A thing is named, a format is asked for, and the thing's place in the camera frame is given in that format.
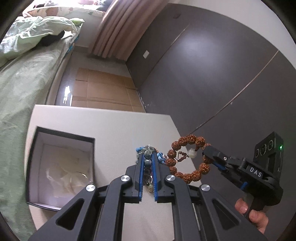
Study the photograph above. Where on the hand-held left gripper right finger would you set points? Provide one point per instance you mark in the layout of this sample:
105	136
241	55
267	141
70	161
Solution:
155	180

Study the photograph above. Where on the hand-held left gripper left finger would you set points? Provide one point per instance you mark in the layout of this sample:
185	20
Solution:
140	178

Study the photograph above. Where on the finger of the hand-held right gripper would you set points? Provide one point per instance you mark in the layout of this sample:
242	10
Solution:
222	157
231	177

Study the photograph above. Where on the person's right hand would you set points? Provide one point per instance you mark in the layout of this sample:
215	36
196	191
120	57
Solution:
259	220

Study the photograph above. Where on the white crumpled paper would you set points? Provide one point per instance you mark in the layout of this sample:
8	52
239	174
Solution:
67	178

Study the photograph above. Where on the flattened cardboard sheet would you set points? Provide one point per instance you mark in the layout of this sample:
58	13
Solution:
101	88

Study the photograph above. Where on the bed with green sheet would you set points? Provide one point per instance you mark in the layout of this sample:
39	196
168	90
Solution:
20	97

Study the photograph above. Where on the pink curtain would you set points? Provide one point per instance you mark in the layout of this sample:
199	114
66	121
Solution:
120	27

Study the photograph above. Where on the black cloth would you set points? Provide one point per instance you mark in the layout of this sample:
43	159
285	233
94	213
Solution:
49	39

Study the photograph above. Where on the light green blanket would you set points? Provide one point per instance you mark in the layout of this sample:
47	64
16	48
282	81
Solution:
30	32

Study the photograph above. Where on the floral pillow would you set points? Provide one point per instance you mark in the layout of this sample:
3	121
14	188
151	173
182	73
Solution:
67	10

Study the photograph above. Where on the white wall socket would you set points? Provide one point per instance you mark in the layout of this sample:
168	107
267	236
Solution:
146	54

